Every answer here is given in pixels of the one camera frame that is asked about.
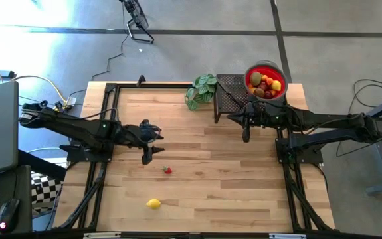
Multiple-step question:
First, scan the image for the black perforated metal shelf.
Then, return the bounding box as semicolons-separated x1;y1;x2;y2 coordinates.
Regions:
213;73;288;124

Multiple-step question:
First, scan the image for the red collapsible colander grey rim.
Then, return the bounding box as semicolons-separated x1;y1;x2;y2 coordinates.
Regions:
243;59;289;106

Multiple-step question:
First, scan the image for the black white checkered mat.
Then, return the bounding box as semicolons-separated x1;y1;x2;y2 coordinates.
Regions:
31;171;66;215

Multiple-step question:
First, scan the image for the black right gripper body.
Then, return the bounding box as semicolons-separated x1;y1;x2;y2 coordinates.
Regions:
242;101;280;143

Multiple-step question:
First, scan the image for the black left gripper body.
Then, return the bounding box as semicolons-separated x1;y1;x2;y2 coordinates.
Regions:
124;119;162;165

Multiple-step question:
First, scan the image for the grey power strip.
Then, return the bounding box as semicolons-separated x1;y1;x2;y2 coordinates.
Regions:
53;96;78;114

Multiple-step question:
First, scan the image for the black desk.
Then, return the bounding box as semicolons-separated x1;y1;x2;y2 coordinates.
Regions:
0;165;33;235

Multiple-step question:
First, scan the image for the black aluminium rig frame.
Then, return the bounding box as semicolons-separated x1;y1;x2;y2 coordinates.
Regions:
52;81;336;233

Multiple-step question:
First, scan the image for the black computer mouse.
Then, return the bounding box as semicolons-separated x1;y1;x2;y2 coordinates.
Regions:
0;198;21;233

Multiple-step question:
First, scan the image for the cream power cable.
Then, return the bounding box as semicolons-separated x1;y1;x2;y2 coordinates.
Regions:
9;75;68;107

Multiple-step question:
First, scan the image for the black floor fan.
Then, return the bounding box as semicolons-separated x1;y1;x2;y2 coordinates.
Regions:
119;0;155;44

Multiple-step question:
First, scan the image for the artificial striped green leaf plant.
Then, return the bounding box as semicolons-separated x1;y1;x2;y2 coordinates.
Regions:
185;73;218;112

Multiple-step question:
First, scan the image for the white bracket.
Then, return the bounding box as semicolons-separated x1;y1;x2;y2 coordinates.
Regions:
269;233;308;239
83;232;122;239

